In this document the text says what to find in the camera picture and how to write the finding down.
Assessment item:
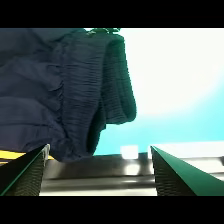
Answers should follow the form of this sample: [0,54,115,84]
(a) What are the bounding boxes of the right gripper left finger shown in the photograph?
[0,143,51,197]

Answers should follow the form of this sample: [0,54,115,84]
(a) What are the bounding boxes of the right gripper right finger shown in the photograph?
[150,145,224,197]

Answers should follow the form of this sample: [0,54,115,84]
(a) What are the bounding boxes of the navy striped track pants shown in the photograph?
[0,27,138,164]

